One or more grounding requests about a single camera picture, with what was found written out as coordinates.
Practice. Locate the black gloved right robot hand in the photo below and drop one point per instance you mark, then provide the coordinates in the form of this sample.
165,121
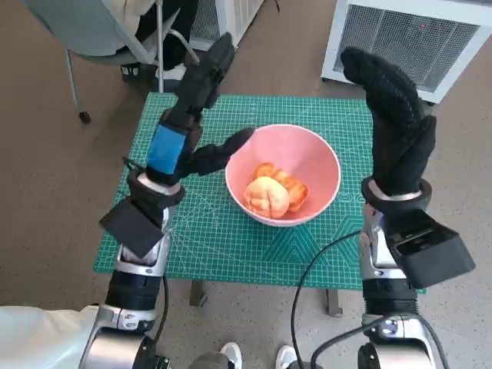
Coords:
396,127

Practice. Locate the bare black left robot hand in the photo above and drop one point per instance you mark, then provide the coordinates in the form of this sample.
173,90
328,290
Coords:
200,84

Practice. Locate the pink bowl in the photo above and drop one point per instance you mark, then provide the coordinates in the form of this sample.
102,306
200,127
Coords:
307,153

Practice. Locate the long striped toy bread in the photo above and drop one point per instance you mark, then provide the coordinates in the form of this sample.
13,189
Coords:
298,192

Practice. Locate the round toy bread bun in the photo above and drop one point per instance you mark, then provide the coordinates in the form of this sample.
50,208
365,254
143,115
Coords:
267,198

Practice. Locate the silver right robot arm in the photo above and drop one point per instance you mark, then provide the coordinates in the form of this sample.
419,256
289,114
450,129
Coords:
388,300

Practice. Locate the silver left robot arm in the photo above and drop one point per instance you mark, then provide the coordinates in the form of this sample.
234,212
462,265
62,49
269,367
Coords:
134,284

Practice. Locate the seated person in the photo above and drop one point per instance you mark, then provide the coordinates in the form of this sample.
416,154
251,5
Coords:
173,34

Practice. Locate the small white vented cabinet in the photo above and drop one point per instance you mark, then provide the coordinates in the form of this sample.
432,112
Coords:
246,19

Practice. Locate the large white vented cabinet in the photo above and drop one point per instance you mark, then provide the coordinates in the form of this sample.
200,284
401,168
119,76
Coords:
407,46

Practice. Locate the grey office chair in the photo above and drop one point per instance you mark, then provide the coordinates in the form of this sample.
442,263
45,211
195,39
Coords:
80,23

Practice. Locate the green cutting mat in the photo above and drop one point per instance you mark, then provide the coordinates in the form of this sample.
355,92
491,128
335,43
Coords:
215,246

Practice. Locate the black table leg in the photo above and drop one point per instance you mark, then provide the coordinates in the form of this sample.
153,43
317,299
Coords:
198,294
334,302

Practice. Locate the white robot foot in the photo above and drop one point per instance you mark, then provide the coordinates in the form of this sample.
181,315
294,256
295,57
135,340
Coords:
286,355
231,353

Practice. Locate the black device box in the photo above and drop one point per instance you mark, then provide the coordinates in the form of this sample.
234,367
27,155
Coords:
162,363

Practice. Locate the person in white trousers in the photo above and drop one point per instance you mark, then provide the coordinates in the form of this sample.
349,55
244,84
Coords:
38,338

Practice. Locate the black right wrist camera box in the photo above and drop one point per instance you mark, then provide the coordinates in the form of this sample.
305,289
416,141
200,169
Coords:
434,253

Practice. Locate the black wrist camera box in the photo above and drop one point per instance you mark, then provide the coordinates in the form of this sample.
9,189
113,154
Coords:
434,253
130,227

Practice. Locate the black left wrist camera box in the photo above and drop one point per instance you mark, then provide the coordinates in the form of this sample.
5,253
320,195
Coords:
130,227

